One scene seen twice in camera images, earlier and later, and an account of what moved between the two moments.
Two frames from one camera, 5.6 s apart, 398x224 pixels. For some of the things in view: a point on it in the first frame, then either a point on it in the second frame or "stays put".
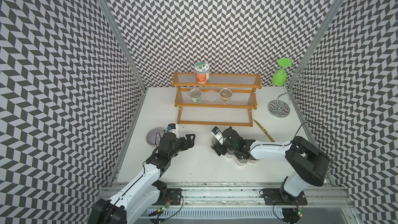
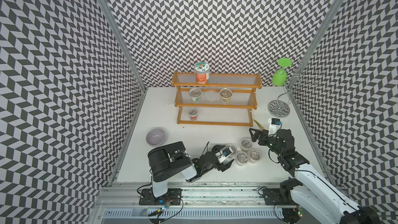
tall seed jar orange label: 202,72 stays put
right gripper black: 218,150 -> 263,134
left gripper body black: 176,149 -> 218,165
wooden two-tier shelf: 228,99 stays put
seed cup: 225,94 stays put
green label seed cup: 195,95 stays put
